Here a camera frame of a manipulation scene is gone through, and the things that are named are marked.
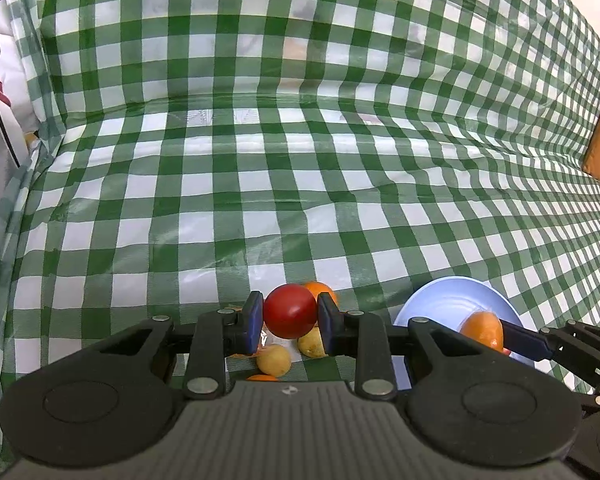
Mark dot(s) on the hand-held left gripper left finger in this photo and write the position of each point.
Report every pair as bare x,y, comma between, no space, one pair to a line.
253,322

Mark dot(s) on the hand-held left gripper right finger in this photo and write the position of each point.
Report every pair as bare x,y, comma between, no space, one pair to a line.
327,325

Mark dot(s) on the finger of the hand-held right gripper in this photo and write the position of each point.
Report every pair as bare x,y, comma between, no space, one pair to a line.
526,344

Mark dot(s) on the yellow longan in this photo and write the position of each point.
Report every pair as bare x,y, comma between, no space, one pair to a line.
310,345
275,360

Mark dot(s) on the red tomato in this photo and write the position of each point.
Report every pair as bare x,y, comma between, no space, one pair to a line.
290,311

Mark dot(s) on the plastic-wrapped orange mandarin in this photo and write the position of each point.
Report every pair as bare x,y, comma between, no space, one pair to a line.
482,330

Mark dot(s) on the light blue plate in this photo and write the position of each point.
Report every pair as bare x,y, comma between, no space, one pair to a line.
445,305

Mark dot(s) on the green checkered tablecloth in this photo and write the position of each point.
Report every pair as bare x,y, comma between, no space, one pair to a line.
280,160

